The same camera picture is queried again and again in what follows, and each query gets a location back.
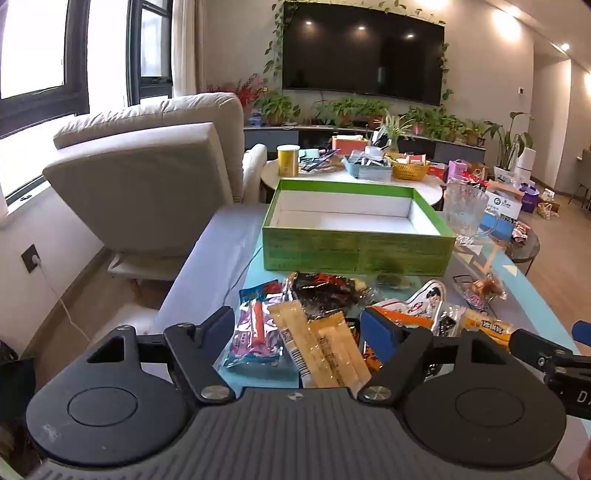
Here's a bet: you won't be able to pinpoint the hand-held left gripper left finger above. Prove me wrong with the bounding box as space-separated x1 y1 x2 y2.
87 305 236 406

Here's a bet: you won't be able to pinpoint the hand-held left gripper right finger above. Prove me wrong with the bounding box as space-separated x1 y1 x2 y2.
358 307 509 407

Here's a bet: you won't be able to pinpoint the purple blue sausage packet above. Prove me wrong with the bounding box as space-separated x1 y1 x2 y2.
223 281 288 368

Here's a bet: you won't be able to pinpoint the pale yellow snack stick packet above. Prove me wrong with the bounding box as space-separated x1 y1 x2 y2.
269 300 324 389
308 310 373 387

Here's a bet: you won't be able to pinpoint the white red-print snack packet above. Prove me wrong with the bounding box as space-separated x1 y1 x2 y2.
365 279 448 333

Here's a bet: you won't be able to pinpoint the black red patterned snack packet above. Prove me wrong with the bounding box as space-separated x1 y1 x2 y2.
283 271 370 320

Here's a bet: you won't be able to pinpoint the green cardboard box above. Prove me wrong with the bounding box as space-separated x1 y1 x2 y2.
262 179 457 277

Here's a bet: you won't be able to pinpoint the orange black snack packet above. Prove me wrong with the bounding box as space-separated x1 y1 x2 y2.
346 318 385 376

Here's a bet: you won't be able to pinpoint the black white snack packet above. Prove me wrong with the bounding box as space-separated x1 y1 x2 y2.
431 308 463 339

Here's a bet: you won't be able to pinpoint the clear packet of brown snack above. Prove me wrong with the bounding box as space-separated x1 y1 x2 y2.
452 272 507 311

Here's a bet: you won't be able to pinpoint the small dark side table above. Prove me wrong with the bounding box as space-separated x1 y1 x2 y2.
505 225 541 276

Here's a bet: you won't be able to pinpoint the brown paper gift bag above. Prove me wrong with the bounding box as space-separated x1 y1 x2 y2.
538 189 561 221

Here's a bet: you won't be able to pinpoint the blue white cardboard box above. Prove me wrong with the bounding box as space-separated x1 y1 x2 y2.
480 182 525 241

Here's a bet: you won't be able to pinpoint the purple gift bag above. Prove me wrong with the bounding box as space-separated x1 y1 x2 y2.
519 182 541 214

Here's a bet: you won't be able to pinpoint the clear glass mug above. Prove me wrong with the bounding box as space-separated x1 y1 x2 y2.
443 178 500 246

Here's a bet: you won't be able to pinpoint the round white table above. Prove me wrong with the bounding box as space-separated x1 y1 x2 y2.
260 157 446 210

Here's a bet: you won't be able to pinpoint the grey dining chairs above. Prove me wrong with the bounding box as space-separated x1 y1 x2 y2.
571 148 591 209

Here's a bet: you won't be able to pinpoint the blue plastic basket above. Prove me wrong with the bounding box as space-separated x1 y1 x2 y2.
342 154 393 182

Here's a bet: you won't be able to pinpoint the yellow wicker basket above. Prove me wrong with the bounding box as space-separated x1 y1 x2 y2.
392 157 431 182

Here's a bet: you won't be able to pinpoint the beige armchair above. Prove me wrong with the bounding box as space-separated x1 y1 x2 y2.
42 92 269 282

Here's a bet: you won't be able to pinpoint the red snack bags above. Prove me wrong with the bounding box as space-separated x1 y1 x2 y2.
462 168 491 191

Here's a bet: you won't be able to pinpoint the pile of dark packets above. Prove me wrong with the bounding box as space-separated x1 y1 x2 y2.
299 148 346 175

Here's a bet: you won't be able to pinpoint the white air purifier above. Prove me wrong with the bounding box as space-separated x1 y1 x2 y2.
516 147 537 178

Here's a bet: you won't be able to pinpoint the yellow can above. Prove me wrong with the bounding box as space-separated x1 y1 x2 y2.
277 144 301 177

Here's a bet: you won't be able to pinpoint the orange tissue box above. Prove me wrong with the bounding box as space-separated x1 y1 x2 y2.
331 135 371 155

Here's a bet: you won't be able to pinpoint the dark grey television cabinet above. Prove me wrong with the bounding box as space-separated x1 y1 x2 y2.
243 124 488 163

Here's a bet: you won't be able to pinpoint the spider plant in glass vase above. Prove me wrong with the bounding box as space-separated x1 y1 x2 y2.
375 113 416 155

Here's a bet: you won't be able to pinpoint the tall leafy potted plant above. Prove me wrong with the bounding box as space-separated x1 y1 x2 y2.
482 111 534 172

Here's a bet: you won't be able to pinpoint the dark cloth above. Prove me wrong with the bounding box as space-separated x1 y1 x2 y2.
0 339 38 426

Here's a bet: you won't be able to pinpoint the potted green plant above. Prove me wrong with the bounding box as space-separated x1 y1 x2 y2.
406 106 441 137
255 90 302 126
436 114 485 147
355 99 389 130
313 95 358 126

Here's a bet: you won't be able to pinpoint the red flower arrangement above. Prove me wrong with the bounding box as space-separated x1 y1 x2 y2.
208 74 264 121

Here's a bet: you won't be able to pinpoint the beige curtain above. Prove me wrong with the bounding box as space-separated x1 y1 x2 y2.
172 0 208 97

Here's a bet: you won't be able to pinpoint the black-framed window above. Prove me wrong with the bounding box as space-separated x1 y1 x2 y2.
126 0 175 107
0 0 90 204

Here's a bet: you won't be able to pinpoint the white power cable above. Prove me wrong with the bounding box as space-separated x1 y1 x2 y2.
34 265 93 343

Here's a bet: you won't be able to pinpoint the wall socket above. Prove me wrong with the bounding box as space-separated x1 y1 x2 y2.
21 244 41 274

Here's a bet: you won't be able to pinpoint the wall-mounted black television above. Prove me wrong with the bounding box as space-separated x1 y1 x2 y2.
281 1 446 107

